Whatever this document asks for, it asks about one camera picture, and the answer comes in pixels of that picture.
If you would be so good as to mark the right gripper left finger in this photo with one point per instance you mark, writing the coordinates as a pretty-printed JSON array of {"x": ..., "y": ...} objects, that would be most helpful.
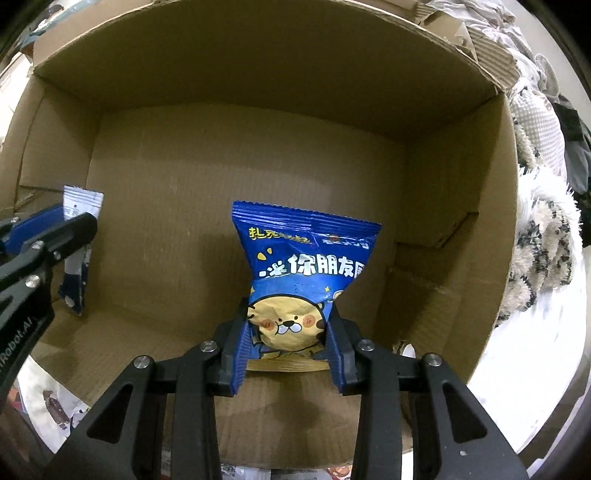
[{"x": 233, "y": 340}]

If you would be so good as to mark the brown cardboard box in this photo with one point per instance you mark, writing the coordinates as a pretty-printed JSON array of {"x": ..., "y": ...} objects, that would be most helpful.
[{"x": 175, "y": 110}]

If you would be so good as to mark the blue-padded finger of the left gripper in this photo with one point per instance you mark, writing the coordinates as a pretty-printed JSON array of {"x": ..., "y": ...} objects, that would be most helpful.
[{"x": 18, "y": 230}]

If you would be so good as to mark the fuzzy patterned blanket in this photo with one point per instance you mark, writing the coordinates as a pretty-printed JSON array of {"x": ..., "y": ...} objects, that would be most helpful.
[{"x": 547, "y": 236}]

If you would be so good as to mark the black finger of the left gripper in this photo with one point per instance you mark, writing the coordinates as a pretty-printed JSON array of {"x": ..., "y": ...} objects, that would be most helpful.
[{"x": 60, "y": 241}]

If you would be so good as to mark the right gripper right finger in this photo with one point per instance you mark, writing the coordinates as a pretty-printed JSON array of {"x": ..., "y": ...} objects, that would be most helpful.
[{"x": 341, "y": 337}]

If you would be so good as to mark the white bed sheet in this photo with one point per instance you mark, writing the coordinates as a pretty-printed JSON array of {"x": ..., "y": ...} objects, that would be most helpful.
[{"x": 532, "y": 357}]

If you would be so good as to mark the blue bear snack bag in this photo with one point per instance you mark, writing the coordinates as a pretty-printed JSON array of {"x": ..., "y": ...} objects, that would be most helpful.
[{"x": 301, "y": 262}]

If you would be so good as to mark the white blue snack stick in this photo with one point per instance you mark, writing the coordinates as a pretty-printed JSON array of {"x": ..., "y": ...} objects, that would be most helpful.
[{"x": 76, "y": 202}]

